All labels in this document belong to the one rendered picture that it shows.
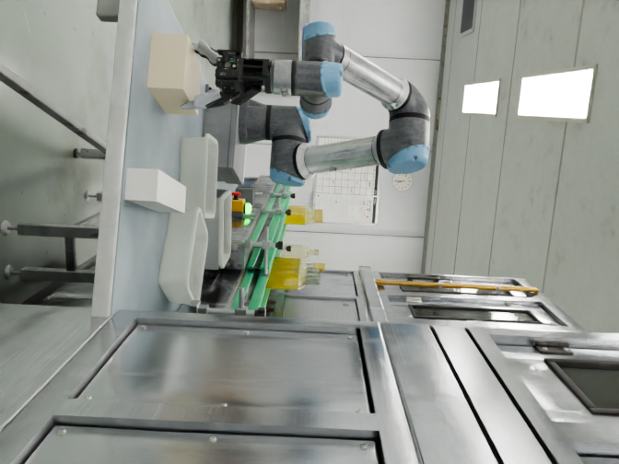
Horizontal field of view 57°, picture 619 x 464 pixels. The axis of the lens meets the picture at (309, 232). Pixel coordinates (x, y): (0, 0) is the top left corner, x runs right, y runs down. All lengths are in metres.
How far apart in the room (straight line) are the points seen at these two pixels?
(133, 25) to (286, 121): 0.78
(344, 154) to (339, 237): 6.35
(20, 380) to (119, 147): 0.46
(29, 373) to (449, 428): 0.58
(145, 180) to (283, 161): 0.77
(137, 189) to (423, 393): 0.64
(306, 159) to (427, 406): 1.11
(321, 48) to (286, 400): 0.85
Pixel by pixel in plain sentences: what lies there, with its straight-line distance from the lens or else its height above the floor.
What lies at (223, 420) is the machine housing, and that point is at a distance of 0.76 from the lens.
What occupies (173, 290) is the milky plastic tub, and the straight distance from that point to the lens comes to 1.41.
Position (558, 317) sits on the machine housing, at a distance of 2.44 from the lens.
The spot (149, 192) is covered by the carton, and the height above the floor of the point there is 0.80.
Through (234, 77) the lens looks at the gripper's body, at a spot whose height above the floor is 0.93.
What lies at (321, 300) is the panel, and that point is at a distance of 2.22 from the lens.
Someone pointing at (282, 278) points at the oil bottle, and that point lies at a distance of 2.01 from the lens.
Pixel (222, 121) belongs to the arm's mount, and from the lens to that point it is 1.83.
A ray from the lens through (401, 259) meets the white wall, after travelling 8.19.
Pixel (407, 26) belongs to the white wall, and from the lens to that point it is 7.97.
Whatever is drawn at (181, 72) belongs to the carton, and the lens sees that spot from 1.26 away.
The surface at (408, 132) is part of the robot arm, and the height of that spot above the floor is 1.36.
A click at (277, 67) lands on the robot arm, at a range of 1.26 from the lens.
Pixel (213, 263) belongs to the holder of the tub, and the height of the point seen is 0.81.
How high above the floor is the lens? 1.11
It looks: level
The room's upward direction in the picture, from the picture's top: 93 degrees clockwise
